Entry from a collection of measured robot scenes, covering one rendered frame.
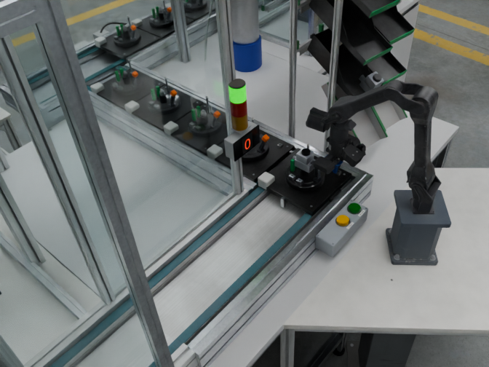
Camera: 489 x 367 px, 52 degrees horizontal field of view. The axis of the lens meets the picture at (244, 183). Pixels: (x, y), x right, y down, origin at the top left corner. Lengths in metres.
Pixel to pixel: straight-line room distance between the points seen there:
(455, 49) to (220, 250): 3.45
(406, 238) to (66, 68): 1.23
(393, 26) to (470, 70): 2.62
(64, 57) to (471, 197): 1.62
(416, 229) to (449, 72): 2.88
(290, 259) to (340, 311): 0.22
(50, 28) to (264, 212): 1.25
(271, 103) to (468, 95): 2.12
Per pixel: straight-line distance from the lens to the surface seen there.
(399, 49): 3.44
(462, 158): 3.56
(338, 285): 1.66
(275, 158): 1.89
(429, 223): 1.60
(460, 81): 4.31
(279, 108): 2.33
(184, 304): 1.56
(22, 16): 0.63
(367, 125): 1.95
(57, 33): 0.66
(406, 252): 1.70
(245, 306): 1.48
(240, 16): 2.47
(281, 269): 1.56
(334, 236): 1.65
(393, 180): 2.00
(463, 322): 1.66
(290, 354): 1.76
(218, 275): 1.61
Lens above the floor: 2.21
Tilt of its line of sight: 44 degrees down
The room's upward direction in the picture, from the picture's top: 4 degrees counter-clockwise
